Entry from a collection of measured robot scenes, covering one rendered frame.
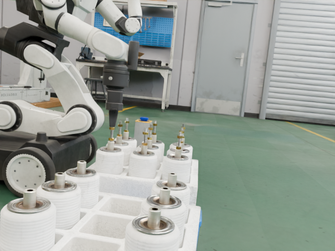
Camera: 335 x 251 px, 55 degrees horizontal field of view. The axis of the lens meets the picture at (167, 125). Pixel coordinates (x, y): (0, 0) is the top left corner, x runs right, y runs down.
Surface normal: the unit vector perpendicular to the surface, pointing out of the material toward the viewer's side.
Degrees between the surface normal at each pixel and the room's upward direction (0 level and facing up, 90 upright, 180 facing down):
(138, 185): 90
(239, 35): 90
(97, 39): 90
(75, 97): 90
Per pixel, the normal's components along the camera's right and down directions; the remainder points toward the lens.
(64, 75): 0.05, 0.51
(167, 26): -0.11, 0.12
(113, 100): 0.20, 0.15
